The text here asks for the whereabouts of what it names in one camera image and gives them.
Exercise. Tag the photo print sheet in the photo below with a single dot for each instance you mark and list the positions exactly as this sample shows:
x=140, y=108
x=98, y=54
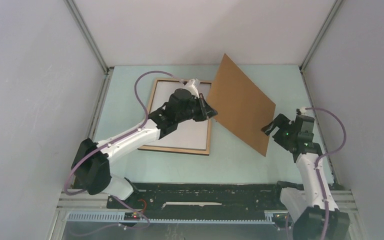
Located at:
x=192, y=136

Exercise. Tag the brown cardboard backing board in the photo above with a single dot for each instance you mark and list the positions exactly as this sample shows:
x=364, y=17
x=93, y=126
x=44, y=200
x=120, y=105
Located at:
x=242, y=107

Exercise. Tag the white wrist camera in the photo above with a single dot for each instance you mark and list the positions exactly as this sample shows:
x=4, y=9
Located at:
x=192, y=86
x=301, y=111

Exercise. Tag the right corner aluminium post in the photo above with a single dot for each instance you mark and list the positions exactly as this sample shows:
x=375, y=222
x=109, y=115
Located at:
x=321, y=33

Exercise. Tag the aluminium frame rails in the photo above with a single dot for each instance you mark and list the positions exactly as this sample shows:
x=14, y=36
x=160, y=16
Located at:
x=102, y=202

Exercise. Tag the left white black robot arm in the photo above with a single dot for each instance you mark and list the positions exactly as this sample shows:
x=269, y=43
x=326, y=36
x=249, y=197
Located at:
x=93, y=161

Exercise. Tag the white cable duct strip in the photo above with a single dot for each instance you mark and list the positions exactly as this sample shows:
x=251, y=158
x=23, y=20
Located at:
x=127, y=217

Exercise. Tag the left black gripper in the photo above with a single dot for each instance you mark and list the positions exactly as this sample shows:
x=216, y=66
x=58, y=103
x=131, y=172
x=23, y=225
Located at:
x=205, y=111

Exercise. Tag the wooden picture frame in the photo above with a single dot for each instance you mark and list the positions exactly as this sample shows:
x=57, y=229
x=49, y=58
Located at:
x=178, y=149

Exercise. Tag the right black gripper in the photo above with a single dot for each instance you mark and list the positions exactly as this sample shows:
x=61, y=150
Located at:
x=282, y=122

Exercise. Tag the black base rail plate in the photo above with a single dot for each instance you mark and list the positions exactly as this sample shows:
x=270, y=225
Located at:
x=209, y=192

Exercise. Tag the corner aluminium post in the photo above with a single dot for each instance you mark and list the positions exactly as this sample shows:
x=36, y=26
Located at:
x=86, y=33
x=321, y=33

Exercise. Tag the left corner aluminium post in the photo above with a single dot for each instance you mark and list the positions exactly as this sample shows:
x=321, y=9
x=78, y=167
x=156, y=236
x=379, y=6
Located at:
x=86, y=33

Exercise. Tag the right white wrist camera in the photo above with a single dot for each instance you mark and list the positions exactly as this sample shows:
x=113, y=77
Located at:
x=301, y=111

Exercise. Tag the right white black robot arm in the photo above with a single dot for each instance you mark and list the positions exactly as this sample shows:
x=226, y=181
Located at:
x=315, y=215

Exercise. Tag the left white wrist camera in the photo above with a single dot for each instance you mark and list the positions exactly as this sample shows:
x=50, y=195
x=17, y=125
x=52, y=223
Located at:
x=192, y=86

